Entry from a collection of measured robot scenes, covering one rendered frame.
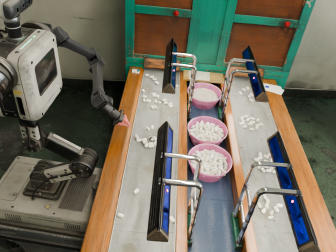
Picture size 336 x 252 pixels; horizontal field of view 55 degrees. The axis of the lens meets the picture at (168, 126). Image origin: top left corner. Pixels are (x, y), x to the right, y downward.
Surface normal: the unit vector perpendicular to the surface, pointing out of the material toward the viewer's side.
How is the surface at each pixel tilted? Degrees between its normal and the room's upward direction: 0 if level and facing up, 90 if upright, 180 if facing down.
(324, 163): 0
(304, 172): 0
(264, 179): 0
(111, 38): 90
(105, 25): 90
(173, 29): 90
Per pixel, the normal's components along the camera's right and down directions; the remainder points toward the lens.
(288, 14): -0.04, 0.63
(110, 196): 0.08, -0.77
